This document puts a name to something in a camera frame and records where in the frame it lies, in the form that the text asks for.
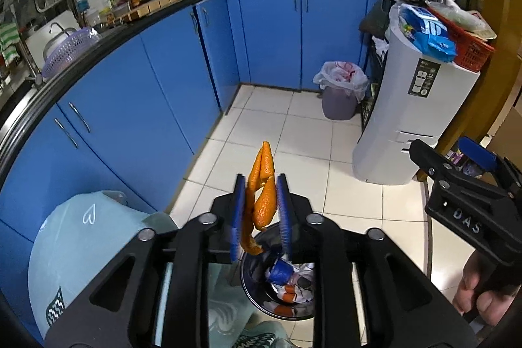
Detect green striped towel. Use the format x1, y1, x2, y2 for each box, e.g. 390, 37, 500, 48
0, 22, 21, 65

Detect orange peel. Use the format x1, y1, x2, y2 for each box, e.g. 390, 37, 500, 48
240, 141, 277, 255

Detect dark hanging bag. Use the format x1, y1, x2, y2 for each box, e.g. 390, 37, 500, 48
359, 0, 394, 43

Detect red plastic basket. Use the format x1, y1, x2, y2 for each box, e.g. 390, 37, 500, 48
426, 1, 496, 72

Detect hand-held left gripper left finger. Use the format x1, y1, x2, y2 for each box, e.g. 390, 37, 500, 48
45, 174, 249, 348

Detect blue plastic cup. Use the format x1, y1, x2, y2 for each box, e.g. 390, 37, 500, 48
267, 257, 295, 285

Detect black trash bin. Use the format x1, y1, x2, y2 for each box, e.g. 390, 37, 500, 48
238, 219, 323, 320

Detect grey bin with bag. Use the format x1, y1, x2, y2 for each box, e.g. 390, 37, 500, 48
313, 61, 370, 120

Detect round table blue cloth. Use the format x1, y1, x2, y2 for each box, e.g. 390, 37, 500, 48
28, 190, 294, 348

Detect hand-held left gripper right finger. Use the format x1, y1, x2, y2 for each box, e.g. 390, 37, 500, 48
276, 174, 478, 348

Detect blue plastic packages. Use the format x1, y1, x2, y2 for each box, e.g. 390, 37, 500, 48
397, 3, 457, 63

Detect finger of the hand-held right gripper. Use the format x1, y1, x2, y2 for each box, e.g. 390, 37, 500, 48
409, 139, 454, 181
457, 136, 501, 176

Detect long wooden board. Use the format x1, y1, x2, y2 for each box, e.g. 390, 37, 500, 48
122, 0, 200, 23

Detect white tall appliance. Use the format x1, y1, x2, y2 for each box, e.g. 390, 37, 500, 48
353, 1, 482, 186

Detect person's right hand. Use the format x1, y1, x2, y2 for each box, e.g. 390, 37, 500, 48
453, 250, 516, 326

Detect purple plastic colander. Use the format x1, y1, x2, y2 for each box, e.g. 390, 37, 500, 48
42, 27, 102, 79

